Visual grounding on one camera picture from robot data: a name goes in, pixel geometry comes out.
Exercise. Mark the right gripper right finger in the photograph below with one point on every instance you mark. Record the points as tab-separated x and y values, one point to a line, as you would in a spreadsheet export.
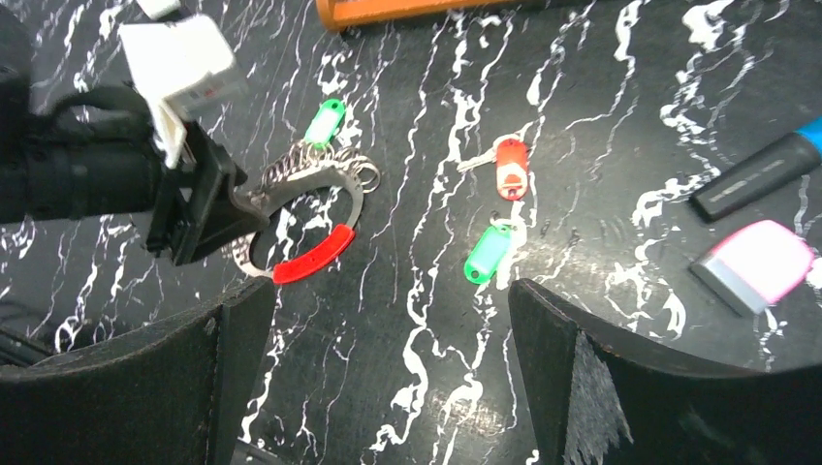
601	394

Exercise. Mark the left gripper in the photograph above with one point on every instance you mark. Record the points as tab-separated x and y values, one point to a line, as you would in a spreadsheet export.
197	210

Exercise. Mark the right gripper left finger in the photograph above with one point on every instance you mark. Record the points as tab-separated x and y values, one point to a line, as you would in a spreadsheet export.
173	392

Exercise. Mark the green key tag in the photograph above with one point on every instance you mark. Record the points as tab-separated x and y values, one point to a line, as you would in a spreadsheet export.
489	251
325	123

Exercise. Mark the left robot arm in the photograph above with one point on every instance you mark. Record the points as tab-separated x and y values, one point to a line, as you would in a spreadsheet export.
130	148

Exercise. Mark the pink and grey eraser block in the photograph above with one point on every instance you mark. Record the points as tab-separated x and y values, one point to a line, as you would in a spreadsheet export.
755	267

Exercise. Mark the orange wooden shelf rack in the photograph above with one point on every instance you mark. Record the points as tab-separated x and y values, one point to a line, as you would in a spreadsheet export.
339	15

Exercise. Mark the red key tag with key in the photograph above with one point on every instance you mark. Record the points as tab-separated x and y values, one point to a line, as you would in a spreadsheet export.
509	155

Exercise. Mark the black marker with blue cap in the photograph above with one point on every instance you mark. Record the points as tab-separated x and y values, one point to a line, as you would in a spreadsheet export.
769	169

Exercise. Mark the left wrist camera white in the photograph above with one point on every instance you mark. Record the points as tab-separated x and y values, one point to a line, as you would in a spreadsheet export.
182	69

